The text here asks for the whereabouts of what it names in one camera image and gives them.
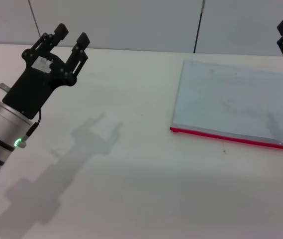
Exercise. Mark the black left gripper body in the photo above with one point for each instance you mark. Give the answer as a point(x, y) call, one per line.
point(35, 84)

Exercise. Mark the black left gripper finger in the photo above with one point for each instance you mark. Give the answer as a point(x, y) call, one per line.
point(53, 38)
point(79, 54)

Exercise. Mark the transparent document bag red zipper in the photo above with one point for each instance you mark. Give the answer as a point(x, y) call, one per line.
point(230, 99)

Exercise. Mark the metal connector stub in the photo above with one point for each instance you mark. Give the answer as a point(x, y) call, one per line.
point(4, 87)

